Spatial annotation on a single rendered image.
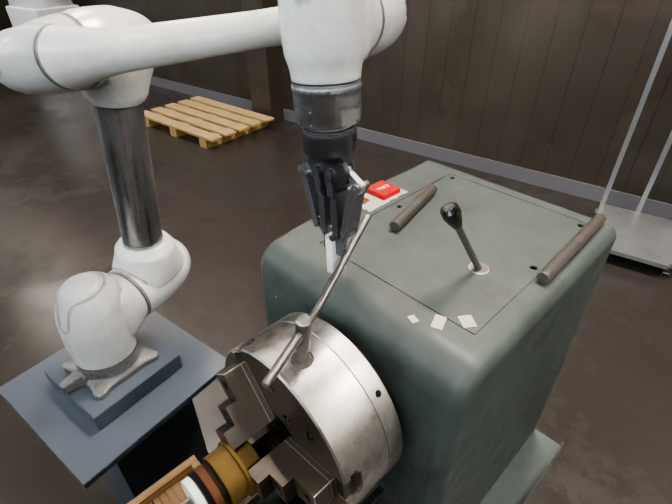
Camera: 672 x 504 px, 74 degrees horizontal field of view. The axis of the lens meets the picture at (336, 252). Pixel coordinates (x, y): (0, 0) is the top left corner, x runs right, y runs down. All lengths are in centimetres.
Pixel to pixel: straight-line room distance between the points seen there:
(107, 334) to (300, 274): 57
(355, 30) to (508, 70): 354
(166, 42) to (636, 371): 248
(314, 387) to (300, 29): 46
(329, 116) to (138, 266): 81
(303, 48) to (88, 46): 37
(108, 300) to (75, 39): 60
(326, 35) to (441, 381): 47
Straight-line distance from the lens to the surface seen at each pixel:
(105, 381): 132
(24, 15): 791
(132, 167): 113
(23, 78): 93
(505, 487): 142
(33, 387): 150
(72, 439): 133
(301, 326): 60
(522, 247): 93
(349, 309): 75
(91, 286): 120
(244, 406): 74
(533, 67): 402
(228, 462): 73
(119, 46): 79
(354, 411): 67
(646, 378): 270
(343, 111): 58
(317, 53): 56
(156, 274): 127
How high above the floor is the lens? 174
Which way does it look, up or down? 35 degrees down
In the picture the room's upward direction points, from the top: straight up
